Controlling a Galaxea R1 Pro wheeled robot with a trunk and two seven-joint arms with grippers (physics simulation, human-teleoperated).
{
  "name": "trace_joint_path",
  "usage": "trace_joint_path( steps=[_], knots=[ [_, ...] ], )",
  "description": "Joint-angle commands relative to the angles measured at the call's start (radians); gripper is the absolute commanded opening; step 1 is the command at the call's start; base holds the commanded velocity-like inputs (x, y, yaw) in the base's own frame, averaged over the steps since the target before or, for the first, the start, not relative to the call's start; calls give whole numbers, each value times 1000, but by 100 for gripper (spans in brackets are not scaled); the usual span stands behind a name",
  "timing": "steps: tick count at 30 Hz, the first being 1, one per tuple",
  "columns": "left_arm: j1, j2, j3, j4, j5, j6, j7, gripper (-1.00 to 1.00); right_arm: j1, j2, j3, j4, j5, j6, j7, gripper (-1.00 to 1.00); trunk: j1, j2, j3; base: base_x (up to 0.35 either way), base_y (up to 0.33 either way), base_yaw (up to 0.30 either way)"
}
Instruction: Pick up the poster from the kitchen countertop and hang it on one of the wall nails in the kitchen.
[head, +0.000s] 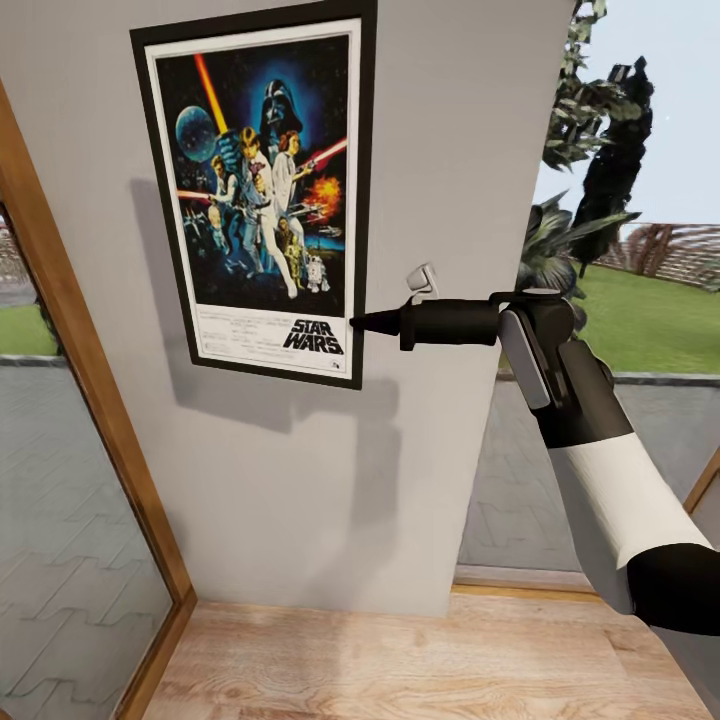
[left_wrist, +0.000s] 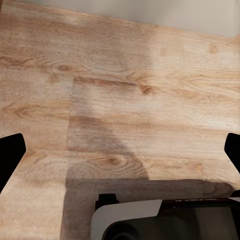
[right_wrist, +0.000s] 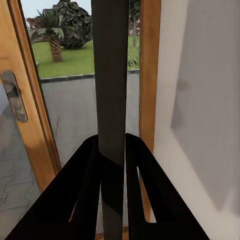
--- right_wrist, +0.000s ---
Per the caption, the poster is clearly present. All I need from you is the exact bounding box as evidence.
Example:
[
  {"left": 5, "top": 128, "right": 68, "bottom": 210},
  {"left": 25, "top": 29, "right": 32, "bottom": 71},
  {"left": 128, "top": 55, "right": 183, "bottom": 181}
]
[{"left": 91, "top": 0, "right": 129, "bottom": 240}]

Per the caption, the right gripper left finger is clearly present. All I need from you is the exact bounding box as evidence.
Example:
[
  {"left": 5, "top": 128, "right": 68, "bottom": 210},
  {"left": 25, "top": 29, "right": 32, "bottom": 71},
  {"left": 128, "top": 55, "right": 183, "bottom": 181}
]
[{"left": 5, "top": 134, "right": 101, "bottom": 240}]

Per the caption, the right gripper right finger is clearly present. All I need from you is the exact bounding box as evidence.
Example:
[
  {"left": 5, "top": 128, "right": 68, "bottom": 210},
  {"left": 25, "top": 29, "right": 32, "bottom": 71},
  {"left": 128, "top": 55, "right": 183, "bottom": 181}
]
[{"left": 125, "top": 133, "right": 210, "bottom": 240}]

